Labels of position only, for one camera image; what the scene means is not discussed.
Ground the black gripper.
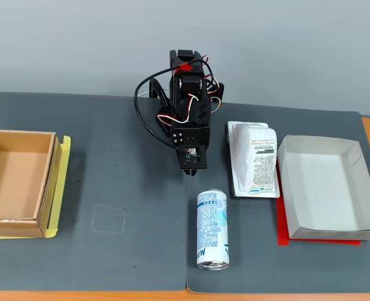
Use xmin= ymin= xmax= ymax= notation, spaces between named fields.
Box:
xmin=171 ymin=124 xmax=211 ymax=177

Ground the white blue drink can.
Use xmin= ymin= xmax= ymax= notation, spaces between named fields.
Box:
xmin=196 ymin=189 xmax=230 ymax=271

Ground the white paper box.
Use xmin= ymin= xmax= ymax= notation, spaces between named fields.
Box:
xmin=276 ymin=134 xmax=370 ymax=242

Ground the brown cardboard box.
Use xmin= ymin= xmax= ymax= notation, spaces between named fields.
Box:
xmin=0 ymin=129 xmax=61 ymax=239

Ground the white plastic food package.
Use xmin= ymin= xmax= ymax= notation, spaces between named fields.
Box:
xmin=227 ymin=120 xmax=281 ymax=199

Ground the grey table mat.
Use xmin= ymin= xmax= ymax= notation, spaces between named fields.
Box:
xmin=0 ymin=93 xmax=188 ymax=293
xmin=184 ymin=102 xmax=370 ymax=295

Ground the red paper sheet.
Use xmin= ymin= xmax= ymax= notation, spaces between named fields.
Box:
xmin=275 ymin=162 xmax=362 ymax=247

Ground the yellow paper sheet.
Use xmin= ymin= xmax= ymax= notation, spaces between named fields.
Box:
xmin=0 ymin=135 xmax=73 ymax=240

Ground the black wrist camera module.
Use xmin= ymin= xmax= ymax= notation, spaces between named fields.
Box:
xmin=178 ymin=144 xmax=209 ymax=172

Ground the thick black cable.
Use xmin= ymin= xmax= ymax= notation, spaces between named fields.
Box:
xmin=134 ymin=64 xmax=194 ymax=145

